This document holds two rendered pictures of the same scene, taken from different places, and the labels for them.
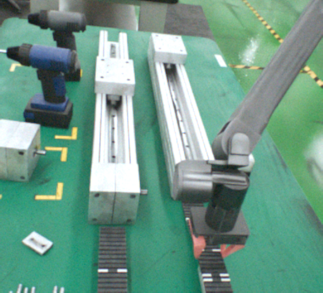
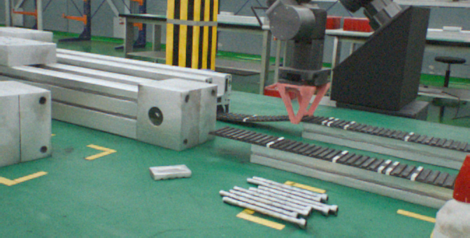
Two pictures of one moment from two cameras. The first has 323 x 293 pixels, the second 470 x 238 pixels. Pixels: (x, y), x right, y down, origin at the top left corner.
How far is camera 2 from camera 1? 0.74 m
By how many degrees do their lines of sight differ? 48
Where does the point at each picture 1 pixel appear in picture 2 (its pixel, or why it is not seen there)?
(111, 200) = (198, 103)
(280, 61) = not seen: outside the picture
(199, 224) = (302, 71)
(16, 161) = (34, 118)
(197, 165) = (289, 1)
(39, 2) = not seen: outside the picture
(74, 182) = (102, 140)
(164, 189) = not seen: hidden behind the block
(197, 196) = (309, 23)
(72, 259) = (218, 168)
